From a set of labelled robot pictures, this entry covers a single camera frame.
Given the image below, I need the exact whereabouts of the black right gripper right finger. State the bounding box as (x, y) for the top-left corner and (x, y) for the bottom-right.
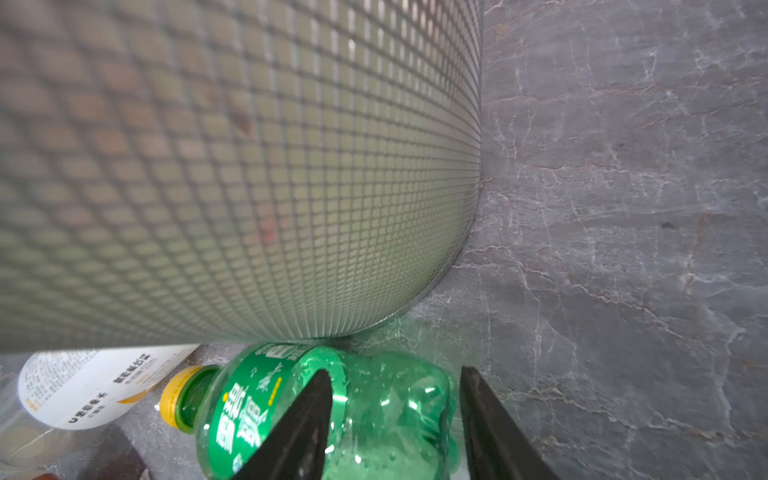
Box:
(459, 366), (558, 480)

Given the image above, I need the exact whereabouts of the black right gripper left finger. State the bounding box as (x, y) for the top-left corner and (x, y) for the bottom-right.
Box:
(233, 370), (333, 480)

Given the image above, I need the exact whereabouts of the green soda bottle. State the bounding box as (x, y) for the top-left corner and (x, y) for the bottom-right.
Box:
(158, 343), (460, 479)

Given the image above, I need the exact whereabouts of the white label bottle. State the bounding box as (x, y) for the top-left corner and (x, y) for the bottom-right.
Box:
(1, 344), (198, 478)

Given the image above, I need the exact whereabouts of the green plastic waste bin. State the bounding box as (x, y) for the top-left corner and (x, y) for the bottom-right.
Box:
(1, 1), (483, 353)

